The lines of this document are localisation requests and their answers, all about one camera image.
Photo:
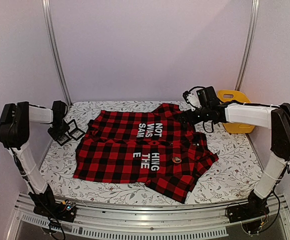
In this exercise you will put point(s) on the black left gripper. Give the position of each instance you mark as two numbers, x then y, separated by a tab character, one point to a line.
54	135

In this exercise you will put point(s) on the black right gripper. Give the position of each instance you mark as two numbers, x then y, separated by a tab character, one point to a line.
192	121

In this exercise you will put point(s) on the red black plaid shirt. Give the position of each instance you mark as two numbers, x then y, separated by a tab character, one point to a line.
138	147

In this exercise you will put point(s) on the white brooch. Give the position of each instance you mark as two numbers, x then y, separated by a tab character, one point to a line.
177	160

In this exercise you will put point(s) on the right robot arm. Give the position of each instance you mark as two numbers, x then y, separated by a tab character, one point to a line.
207	107

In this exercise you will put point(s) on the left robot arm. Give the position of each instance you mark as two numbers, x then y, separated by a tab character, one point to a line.
15	122

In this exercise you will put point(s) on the black display case with blue brooch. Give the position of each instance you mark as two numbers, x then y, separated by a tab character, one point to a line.
62	140

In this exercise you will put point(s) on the yellow plastic basket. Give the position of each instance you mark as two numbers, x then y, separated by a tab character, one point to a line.
227	96

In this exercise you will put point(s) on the floral patterned table mat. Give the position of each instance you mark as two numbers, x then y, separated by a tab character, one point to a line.
231	178

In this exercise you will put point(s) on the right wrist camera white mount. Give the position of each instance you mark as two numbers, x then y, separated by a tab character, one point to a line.
191	97

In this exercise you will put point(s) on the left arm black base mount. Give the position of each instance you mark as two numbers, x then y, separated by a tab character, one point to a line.
56	208

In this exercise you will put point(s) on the aluminium front rail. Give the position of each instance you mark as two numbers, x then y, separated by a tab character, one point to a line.
105	221

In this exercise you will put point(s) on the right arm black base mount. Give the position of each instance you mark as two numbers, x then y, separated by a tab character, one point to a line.
247	211

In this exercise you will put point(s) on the left aluminium frame post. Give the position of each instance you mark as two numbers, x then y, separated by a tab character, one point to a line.
54	50

